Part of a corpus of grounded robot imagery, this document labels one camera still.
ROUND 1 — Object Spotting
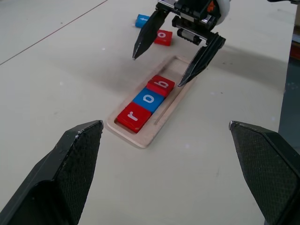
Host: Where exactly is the blue letter t block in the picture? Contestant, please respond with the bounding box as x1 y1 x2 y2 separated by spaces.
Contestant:
135 14 150 28

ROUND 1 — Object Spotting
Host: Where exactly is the red letter r block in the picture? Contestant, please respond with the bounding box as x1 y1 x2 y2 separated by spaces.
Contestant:
116 102 153 134

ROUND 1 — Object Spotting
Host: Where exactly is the wooden letter tray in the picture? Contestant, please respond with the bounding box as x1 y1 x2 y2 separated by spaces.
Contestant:
106 55 197 149

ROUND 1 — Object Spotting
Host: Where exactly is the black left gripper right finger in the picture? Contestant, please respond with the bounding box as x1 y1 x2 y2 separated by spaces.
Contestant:
228 120 300 225

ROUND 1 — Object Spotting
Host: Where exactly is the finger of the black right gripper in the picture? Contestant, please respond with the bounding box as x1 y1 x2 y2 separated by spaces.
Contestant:
131 10 168 61
177 32 227 88

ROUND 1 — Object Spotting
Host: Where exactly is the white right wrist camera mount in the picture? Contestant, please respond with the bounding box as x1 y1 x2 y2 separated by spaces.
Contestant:
215 0 232 25

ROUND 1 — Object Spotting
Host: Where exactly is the red letter b block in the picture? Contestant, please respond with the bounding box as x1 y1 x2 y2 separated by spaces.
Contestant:
146 75 176 97

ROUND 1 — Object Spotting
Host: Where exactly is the dark furniture beside table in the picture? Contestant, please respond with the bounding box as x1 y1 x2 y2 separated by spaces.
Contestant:
291 34 300 60

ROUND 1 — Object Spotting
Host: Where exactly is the red letter o block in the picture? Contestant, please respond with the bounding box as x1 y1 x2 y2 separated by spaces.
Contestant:
153 30 173 47

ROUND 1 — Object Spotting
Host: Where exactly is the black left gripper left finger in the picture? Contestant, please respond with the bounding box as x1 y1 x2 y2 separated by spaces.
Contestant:
0 120 105 225

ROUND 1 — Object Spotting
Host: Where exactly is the blue letter o block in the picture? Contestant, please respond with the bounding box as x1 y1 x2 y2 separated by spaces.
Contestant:
132 88 166 114

